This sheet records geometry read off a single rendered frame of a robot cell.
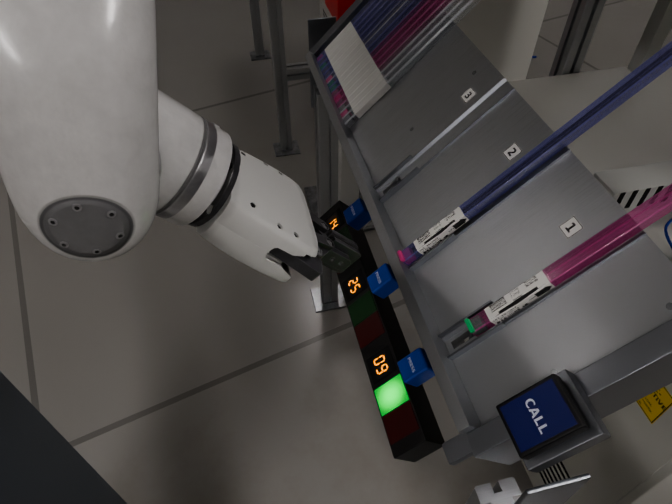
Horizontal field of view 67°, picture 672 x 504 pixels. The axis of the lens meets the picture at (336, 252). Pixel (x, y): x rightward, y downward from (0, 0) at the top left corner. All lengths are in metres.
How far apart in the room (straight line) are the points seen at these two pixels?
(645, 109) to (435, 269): 0.68
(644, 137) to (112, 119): 0.91
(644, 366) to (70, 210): 0.37
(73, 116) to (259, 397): 1.07
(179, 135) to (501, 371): 0.32
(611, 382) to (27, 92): 0.39
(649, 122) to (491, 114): 0.54
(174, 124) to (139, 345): 1.09
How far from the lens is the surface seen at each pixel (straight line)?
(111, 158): 0.28
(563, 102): 1.08
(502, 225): 0.51
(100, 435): 1.34
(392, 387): 0.54
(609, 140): 1.01
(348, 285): 0.62
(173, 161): 0.37
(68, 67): 0.27
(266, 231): 0.41
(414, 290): 0.52
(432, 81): 0.68
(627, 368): 0.42
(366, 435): 1.23
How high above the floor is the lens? 1.13
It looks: 47 degrees down
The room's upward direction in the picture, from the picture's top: straight up
